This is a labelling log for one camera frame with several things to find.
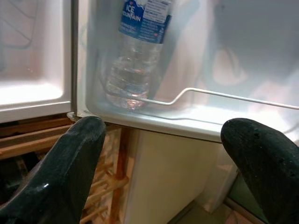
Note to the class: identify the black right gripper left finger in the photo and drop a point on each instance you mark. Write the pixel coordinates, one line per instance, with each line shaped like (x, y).
(60, 168)

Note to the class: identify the cream side cabinet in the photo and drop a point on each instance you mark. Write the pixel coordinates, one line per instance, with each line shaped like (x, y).
(175, 168)

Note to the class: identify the wooden lattice rack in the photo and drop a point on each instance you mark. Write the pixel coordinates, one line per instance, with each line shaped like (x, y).
(35, 137)

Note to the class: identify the Ice Mountain water bottle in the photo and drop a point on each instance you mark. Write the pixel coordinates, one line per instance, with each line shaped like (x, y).
(133, 70)

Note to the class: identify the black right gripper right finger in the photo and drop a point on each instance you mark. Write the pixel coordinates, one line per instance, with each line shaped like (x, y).
(268, 168)

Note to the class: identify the white-lined fridge door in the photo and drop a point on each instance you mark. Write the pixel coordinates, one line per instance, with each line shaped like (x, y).
(233, 46)

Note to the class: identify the grey mini fridge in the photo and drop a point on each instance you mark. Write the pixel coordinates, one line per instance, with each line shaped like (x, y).
(35, 93)

